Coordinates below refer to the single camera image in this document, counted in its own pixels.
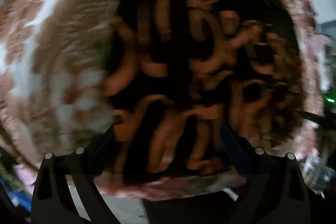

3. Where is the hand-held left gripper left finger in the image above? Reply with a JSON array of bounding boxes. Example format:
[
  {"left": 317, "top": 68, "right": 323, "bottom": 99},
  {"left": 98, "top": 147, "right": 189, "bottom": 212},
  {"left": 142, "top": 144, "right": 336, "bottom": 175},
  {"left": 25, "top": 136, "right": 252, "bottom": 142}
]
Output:
[{"left": 31, "top": 126, "right": 118, "bottom": 224}]

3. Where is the brown floral blanket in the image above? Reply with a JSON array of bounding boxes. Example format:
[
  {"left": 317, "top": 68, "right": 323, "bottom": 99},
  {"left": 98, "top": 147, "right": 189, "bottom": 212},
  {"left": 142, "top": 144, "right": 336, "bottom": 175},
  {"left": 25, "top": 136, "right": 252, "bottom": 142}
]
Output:
[{"left": 0, "top": 0, "right": 332, "bottom": 201}]

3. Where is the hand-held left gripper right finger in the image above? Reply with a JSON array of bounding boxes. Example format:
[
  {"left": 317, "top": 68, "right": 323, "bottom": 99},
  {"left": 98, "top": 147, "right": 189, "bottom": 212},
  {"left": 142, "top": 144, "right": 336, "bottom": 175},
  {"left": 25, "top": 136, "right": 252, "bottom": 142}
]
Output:
[{"left": 220, "top": 124, "right": 311, "bottom": 224}]

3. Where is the black hoodie with orange print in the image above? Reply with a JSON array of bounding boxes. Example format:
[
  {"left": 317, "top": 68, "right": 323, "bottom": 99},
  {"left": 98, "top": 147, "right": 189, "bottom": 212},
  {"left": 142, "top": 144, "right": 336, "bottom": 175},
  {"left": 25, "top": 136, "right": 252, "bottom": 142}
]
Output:
[{"left": 106, "top": 0, "right": 303, "bottom": 186}]

